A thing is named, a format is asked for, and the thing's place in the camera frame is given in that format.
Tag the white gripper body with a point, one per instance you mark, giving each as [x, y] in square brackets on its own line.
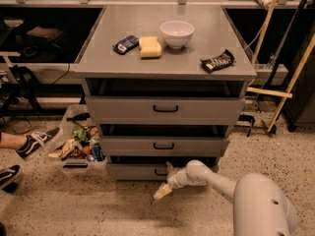
[174, 179]

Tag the grey bottom drawer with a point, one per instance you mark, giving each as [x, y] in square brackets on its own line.
[137, 172]

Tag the grey drawer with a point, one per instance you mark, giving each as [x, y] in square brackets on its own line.
[163, 146]
[137, 172]
[164, 110]

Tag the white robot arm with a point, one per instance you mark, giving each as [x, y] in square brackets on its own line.
[260, 207]

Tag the grey middle drawer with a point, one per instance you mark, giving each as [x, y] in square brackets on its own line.
[163, 146]

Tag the grey drawer cabinet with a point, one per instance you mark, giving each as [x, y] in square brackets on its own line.
[164, 84]

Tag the grey top drawer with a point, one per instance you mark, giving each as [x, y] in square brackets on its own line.
[164, 110]

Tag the blue soda can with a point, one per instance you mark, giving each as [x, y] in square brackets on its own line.
[97, 153]

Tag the orange fruit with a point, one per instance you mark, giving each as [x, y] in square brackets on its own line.
[86, 150]

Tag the clear plastic bin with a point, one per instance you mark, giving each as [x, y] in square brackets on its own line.
[75, 118]

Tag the green produce item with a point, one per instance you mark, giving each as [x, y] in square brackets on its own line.
[81, 135]

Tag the crinkled snack bag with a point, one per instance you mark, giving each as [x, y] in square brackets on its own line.
[67, 148]

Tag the yellow sponge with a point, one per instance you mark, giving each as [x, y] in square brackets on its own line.
[149, 47]

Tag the black candy bar wrapper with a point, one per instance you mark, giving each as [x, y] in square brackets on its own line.
[222, 61]

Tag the blue snack packet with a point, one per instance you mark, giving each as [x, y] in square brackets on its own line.
[126, 44]

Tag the white bowl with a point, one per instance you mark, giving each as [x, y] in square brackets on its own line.
[176, 34]

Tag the black white sneaker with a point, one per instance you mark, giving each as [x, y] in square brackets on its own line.
[9, 178]
[36, 141]

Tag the person's lower leg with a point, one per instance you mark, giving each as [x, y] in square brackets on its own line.
[12, 141]

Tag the brown box on shelf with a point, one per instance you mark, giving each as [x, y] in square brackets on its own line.
[48, 34]

